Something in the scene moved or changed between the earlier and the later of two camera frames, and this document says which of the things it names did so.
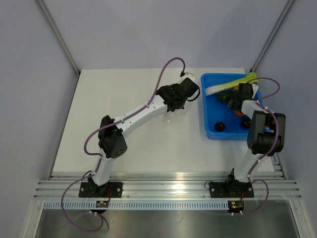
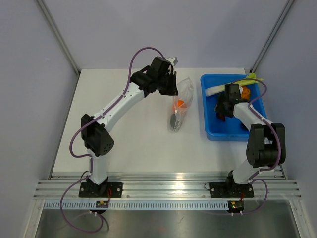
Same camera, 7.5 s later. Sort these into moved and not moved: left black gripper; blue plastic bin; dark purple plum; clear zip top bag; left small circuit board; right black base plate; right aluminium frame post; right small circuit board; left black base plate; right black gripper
Moved: left black gripper; right black gripper; clear zip top bag; dark purple plum
Not moved: right aluminium frame post; right small circuit board; blue plastic bin; right black base plate; left black base plate; left small circuit board
